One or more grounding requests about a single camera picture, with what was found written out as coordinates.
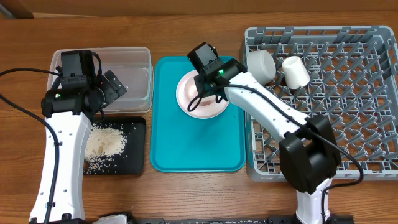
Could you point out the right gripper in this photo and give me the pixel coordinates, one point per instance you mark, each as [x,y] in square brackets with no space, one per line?
[206,88]

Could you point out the grey dishwasher rack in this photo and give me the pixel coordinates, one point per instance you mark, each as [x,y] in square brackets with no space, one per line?
[353,82]

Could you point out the white cup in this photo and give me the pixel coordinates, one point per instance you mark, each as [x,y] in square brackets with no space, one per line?
[296,74]

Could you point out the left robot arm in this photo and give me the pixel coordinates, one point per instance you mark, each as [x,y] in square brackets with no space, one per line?
[69,107]

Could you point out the clear plastic storage bin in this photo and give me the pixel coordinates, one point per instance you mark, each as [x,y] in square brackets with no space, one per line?
[133,67]

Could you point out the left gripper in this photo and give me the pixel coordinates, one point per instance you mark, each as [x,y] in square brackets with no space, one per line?
[112,93]

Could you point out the cardboard backdrop wall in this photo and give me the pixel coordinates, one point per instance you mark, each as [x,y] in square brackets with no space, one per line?
[36,8]

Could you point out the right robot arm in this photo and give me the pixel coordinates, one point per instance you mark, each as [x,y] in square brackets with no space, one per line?
[308,152]

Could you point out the teal serving tray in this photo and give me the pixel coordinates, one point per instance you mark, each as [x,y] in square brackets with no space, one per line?
[181,143]

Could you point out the pile of white rice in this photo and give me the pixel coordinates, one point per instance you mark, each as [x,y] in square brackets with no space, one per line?
[104,146]

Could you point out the white pink plate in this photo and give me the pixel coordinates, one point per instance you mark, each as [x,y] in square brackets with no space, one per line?
[201,112]

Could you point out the brown food scrap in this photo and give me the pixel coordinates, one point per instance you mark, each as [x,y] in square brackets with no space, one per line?
[86,165]

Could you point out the pink bowl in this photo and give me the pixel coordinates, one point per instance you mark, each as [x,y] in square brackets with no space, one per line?
[190,92]

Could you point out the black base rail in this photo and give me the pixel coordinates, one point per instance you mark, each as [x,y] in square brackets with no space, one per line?
[284,219]

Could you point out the black plastic tray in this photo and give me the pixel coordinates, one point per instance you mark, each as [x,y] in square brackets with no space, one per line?
[136,146]

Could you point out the grey bowl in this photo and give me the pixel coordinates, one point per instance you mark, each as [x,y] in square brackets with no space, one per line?
[261,65]

